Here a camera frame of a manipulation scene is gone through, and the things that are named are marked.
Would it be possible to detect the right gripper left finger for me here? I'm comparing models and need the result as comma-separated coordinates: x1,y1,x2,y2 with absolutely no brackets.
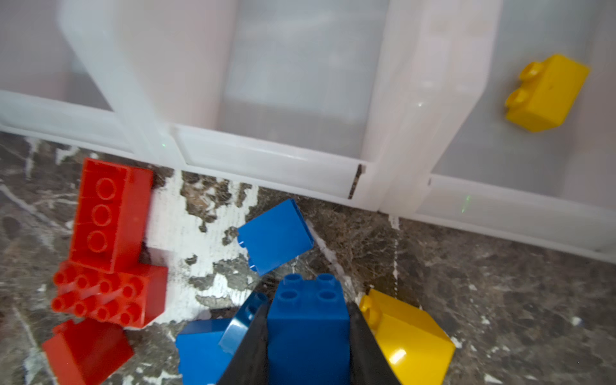
217,303,270,385

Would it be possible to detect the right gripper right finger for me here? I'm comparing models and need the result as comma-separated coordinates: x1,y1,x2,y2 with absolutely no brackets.
347,303,400,385

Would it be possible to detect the blue lego brick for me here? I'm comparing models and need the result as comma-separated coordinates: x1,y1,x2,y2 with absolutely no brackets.
237,199,314,276
267,274,351,384

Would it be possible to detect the red lego brick cluster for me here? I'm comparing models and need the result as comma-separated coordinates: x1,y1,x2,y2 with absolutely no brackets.
43,159,168,384

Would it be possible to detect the small yellow lego brick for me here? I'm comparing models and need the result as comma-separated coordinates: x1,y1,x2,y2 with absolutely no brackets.
505,55,591,133

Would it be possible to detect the blue lego centre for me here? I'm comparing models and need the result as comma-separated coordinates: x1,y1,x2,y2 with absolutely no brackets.
176,292,268,384

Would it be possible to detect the white right bin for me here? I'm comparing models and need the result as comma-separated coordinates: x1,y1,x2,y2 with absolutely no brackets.
381,1,615,262

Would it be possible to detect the white bin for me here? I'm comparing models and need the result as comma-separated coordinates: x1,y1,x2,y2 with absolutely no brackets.
58,1,503,216
1,1,146,160
381,1,615,262

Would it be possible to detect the white middle bin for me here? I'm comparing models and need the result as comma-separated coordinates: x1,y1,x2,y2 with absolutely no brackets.
58,1,503,216

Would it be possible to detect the white left bin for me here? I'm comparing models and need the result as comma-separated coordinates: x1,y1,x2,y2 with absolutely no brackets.
1,1,146,160

